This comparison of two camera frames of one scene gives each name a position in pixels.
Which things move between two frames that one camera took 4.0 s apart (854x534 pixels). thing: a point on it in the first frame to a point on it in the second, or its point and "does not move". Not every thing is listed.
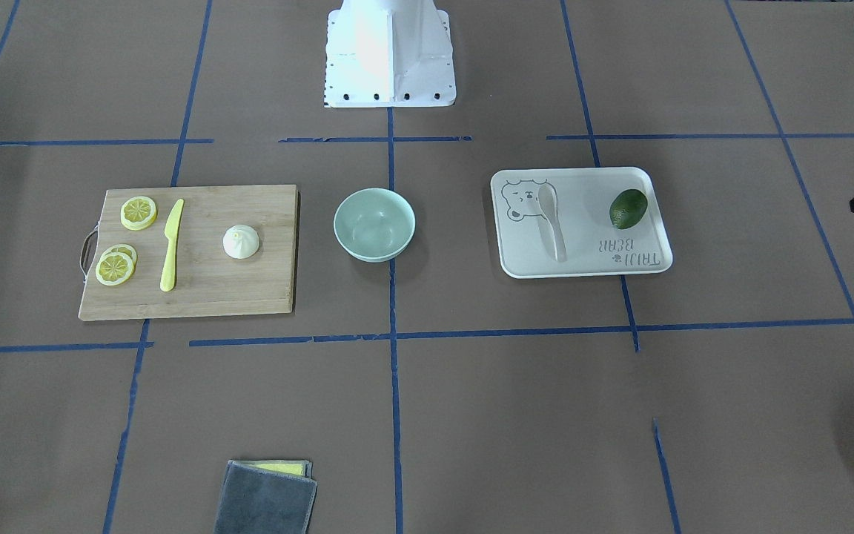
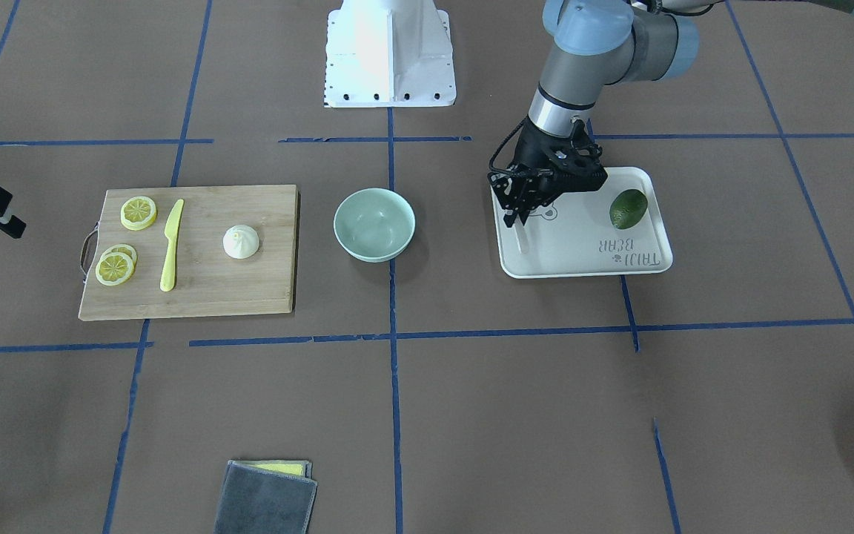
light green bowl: (376, 225) does not move
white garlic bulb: (241, 241) does not move
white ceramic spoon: (548, 201) to (521, 234)
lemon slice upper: (138, 213) does not move
